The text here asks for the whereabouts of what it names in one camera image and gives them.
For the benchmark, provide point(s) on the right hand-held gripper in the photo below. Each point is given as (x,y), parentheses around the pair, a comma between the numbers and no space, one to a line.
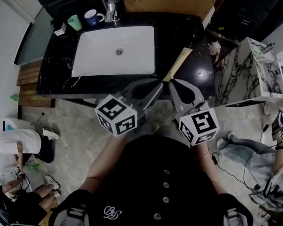
(200,126)

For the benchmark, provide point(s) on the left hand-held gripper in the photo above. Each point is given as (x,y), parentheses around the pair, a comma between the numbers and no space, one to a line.
(115,116)

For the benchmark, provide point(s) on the person's left forearm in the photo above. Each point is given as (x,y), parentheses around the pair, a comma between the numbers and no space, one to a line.
(103,163)

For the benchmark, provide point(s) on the person's right forearm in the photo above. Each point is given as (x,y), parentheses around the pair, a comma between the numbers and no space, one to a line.
(207,171)

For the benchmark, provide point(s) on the small white round gadget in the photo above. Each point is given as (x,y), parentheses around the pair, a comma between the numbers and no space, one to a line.
(215,48)

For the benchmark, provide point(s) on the white rectangular sink basin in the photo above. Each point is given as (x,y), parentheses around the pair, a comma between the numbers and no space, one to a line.
(103,55)

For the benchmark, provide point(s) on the black marble vanity table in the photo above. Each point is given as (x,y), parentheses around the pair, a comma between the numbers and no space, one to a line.
(174,32)

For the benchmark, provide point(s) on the white marble vanity cabinet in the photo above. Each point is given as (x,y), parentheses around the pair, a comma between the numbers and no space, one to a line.
(245,74)

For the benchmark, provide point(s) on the chrome faucet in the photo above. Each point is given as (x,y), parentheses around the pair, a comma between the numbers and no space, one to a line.
(111,10)

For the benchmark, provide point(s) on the person's black buttoned shirt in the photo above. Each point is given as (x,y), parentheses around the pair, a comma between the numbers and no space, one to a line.
(155,180)

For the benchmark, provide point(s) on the blue mug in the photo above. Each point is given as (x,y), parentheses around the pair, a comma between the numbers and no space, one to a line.
(92,19)

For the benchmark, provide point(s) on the green plastic cup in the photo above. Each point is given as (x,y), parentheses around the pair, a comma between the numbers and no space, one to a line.
(75,23)

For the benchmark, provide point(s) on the small white box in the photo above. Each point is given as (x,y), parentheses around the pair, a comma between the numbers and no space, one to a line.
(60,29)

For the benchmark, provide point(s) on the black cabinet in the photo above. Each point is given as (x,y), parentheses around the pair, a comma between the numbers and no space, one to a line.
(250,6)

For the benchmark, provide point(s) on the wooden slatted step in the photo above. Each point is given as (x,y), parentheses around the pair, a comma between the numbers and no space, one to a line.
(30,83)

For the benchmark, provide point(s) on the small green object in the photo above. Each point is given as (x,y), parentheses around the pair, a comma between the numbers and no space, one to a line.
(14,98)

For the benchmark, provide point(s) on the green bottle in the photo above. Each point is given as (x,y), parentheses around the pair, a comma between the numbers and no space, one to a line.
(33,166)

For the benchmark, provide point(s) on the grey panel with black frame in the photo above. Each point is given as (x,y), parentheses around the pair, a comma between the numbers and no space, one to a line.
(33,41)

